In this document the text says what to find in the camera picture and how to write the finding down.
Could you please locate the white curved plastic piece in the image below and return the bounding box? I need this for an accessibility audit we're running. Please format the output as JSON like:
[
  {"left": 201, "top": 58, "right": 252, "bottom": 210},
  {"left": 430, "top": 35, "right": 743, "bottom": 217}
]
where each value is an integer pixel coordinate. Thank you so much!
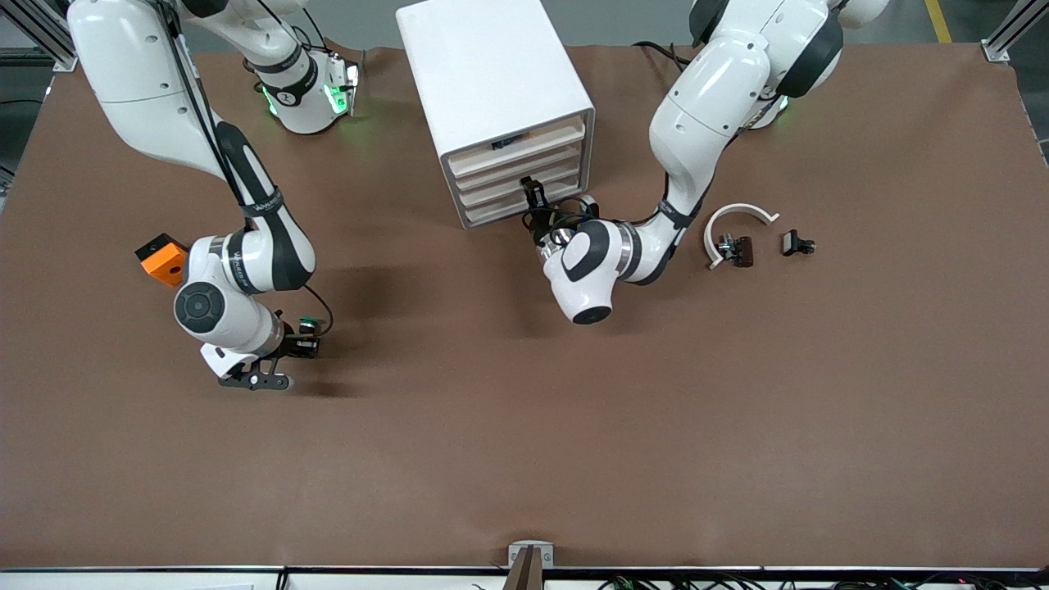
[{"left": 705, "top": 202, "right": 780, "bottom": 270}]

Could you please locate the black cable bundle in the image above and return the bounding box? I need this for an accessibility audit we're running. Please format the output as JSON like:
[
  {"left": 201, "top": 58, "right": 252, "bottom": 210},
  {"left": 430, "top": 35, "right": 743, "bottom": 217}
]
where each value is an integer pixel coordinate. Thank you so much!
[{"left": 598, "top": 574, "right": 1049, "bottom": 590}]

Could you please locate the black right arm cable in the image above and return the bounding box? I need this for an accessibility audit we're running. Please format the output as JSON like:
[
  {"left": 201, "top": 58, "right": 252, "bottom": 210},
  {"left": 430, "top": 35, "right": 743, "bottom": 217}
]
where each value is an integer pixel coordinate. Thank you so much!
[{"left": 160, "top": 0, "right": 335, "bottom": 337}]

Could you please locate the aluminium frame profile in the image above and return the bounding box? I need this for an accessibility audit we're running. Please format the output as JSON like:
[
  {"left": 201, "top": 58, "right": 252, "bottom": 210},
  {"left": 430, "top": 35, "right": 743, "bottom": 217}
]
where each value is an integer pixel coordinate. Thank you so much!
[
  {"left": 0, "top": 0, "right": 79, "bottom": 71},
  {"left": 981, "top": 0, "right": 1049, "bottom": 64}
]

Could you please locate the brown table mat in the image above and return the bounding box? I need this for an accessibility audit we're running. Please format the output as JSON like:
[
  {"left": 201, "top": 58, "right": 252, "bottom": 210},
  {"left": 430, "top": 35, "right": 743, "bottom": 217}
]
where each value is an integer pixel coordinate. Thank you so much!
[{"left": 0, "top": 43, "right": 1049, "bottom": 570}]

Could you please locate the orange and black button box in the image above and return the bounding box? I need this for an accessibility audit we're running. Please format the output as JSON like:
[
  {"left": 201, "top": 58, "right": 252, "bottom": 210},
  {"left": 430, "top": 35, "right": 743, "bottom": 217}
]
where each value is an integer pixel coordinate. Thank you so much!
[{"left": 135, "top": 233, "right": 192, "bottom": 288}]

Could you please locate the black cable at arm base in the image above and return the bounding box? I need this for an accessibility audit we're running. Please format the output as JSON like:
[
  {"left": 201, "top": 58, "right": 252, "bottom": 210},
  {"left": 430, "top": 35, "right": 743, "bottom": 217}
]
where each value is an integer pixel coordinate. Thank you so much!
[{"left": 631, "top": 39, "right": 693, "bottom": 73}]

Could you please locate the dark brown switch component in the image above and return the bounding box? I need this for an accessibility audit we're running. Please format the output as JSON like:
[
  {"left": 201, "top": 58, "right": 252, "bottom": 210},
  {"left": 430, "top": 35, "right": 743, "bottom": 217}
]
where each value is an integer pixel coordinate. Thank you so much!
[{"left": 717, "top": 234, "right": 755, "bottom": 269}]

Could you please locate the grey metal edge bracket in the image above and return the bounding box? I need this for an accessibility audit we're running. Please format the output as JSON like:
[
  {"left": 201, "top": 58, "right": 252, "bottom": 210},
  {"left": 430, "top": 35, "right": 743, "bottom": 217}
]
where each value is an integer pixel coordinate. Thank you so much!
[{"left": 508, "top": 541, "right": 555, "bottom": 568}]

